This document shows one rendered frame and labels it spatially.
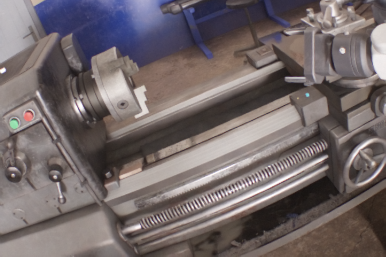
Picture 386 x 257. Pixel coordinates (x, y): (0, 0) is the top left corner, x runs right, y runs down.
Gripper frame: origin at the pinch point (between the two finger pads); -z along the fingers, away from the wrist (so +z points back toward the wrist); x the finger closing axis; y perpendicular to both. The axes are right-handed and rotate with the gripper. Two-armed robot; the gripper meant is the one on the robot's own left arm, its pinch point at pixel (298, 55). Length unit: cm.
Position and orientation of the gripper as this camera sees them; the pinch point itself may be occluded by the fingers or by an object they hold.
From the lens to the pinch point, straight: 78.6
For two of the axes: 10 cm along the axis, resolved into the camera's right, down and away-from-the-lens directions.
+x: -0.7, 10.0, 0.3
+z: 6.4, 0.7, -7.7
